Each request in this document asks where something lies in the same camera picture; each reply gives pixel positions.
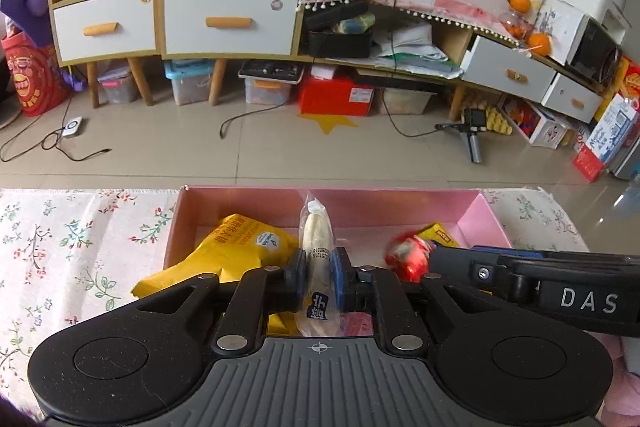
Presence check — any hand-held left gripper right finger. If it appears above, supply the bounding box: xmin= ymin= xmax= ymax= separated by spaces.
xmin=331 ymin=247 xmax=506 ymax=354

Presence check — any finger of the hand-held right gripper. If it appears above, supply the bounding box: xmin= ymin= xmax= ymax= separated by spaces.
xmin=427 ymin=245 xmax=547 ymax=309

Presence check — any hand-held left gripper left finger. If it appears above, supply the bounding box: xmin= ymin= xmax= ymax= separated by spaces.
xmin=134 ymin=248 xmax=307 ymax=356

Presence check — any yellow blue snack packet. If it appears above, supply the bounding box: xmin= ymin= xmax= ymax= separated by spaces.
xmin=417 ymin=222 xmax=462 ymax=249

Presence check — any clear cream roll packet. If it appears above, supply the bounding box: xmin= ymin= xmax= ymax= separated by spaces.
xmin=292 ymin=191 xmax=344 ymax=339

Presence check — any red snack packet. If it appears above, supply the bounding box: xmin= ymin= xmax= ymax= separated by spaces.
xmin=384 ymin=233 xmax=434 ymax=284

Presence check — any large yellow snack packet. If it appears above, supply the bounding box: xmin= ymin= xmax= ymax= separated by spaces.
xmin=131 ymin=213 xmax=301 ymax=304

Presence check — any pink cardboard box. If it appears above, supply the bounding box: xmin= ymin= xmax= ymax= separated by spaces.
xmin=162 ymin=186 xmax=514 ymax=338

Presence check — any grey metal cabinet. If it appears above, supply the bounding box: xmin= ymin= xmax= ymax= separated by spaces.
xmin=612 ymin=141 xmax=640 ymax=180

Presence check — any yellow egg tray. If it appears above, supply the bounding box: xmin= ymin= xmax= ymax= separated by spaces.
xmin=462 ymin=89 xmax=514 ymax=136

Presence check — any blue white milk carton box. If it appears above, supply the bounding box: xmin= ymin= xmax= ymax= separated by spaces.
xmin=572 ymin=94 xmax=640 ymax=184

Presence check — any white red cardboard box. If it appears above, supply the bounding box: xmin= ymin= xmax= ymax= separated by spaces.
xmin=500 ymin=94 xmax=572 ymax=148

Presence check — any yellow star floor sticker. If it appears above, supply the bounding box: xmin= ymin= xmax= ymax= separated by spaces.
xmin=298 ymin=112 xmax=361 ymax=136

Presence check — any clear storage bin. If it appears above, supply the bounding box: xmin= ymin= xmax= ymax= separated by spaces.
xmin=375 ymin=87 xmax=437 ymax=116
xmin=97 ymin=62 xmax=141 ymax=104

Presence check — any red storage box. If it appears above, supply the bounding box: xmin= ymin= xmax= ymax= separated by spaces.
xmin=298 ymin=74 xmax=376 ymax=118

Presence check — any black-lid storage bin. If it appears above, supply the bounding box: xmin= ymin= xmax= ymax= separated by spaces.
xmin=238 ymin=59 xmax=304 ymax=106

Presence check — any red patterned box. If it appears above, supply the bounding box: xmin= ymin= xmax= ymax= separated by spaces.
xmin=604 ymin=56 xmax=640 ymax=108

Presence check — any pile of papers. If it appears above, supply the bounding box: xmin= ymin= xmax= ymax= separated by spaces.
xmin=374 ymin=21 xmax=465 ymax=81

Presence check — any blue-lid storage bin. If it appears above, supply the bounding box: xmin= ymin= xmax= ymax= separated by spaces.
xmin=164 ymin=59 xmax=217 ymax=107

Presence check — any black microwave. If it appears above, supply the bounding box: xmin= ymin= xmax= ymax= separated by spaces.
xmin=564 ymin=17 xmax=624 ymax=84

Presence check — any black case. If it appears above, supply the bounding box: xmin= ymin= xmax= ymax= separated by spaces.
xmin=306 ymin=27 xmax=374 ymax=58

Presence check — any bag of oranges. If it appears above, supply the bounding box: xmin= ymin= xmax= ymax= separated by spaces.
xmin=500 ymin=9 xmax=532 ymax=41

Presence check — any black flat bag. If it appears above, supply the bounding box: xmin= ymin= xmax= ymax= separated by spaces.
xmin=302 ymin=0 xmax=372 ymax=31

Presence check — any red gift bag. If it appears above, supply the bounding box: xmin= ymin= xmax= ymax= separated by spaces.
xmin=0 ymin=32 xmax=72 ymax=116

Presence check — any black camera handle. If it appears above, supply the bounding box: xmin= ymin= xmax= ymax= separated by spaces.
xmin=434 ymin=107 xmax=489 ymax=164

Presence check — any black floor cable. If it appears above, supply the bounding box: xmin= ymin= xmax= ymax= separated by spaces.
xmin=219 ymin=99 xmax=302 ymax=140

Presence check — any white drawer orange handle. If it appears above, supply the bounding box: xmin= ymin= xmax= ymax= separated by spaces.
xmin=162 ymin=0 xmax=302 ymax=58
xmin=52 ymin=0 xmax=157 ymax=64
xmin=460 ymin=34 xmax=557 ymax=104
xmin=542 ymin=73 xmax=604 ymax=124

